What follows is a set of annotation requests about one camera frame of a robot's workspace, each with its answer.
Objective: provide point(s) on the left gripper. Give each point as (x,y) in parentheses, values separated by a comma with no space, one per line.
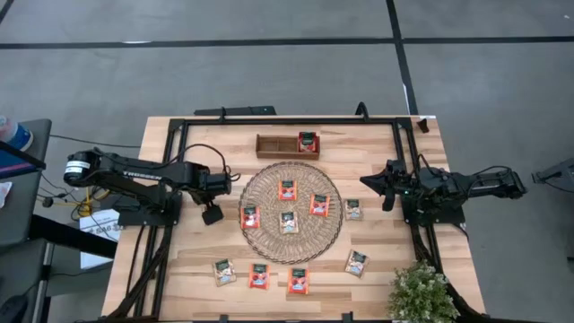
(212,215)

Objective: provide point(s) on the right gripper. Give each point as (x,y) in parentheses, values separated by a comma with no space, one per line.
(401,186)

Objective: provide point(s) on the beige tea packet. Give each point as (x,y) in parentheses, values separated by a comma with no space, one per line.
(289,222)
(353,209)
(357,264)
(224,272)

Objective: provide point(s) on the orange tea packet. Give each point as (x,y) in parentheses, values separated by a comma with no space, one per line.
(259,276)
(298,281)
(288,189)
(250,216)
(319,204)

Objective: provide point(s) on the red tea packet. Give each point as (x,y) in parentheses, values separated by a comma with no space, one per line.
(307,142)

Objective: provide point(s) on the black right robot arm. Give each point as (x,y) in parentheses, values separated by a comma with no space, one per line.
(484,184)

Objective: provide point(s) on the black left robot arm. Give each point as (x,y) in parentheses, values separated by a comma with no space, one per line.
(143,172)

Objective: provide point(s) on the round woven placemat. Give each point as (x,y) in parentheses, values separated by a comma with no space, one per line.
(269,242)

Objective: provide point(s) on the small dark clamp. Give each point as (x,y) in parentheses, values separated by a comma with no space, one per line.
(423,126)

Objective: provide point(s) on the wooden compartment tray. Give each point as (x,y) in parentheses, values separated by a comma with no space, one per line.
(278,155)

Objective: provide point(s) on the black power strip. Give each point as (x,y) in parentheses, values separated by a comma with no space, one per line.
(237,110)

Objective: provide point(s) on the white printed paper sheet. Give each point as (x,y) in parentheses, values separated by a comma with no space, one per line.
(101,224)

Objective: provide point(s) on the potted plant with white flowers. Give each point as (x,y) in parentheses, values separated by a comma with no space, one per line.
(421,291)

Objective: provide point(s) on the grey stand base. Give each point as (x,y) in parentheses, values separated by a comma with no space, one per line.
(558,171)

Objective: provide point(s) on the dark grey side desk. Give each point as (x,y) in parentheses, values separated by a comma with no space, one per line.
(27,197)

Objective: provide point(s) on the blue flat folder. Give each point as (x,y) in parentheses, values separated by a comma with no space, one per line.
(11,163)

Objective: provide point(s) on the white and blue tub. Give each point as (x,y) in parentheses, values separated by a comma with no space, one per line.
(15,134)

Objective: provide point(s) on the black rounded object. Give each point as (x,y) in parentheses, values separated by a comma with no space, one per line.
(11,308)

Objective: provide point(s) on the black arched bracket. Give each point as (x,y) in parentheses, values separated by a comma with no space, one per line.
(362,103)

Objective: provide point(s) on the black aluminium table frame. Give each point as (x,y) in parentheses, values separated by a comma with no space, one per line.
(291,121)

